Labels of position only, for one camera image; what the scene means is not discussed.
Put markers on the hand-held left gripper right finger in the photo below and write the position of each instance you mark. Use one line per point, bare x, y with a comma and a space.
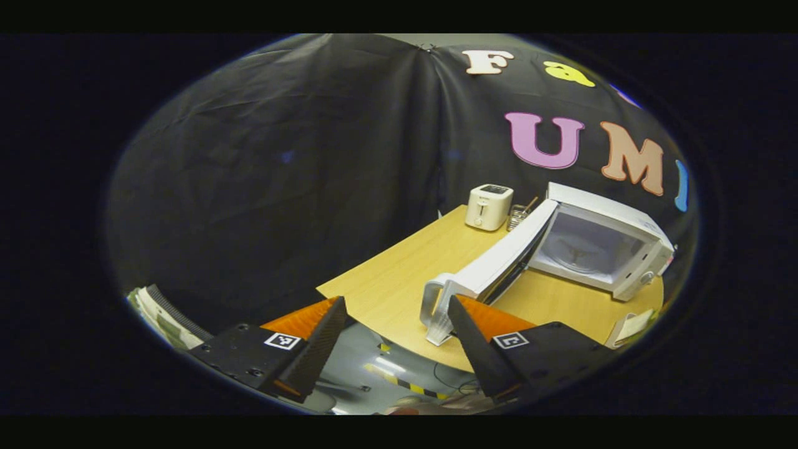
477, 355

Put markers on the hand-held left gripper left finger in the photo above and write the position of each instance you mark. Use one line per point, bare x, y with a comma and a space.
318, 352

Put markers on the white microwave oven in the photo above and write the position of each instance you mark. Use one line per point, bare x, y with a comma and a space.
499, 268

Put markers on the white toaster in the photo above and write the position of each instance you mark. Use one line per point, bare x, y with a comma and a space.
489, 209

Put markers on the white rectangular tray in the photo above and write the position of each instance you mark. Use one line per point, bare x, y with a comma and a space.
629, 327

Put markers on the black backdrop cloth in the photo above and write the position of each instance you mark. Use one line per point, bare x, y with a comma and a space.
280, 156

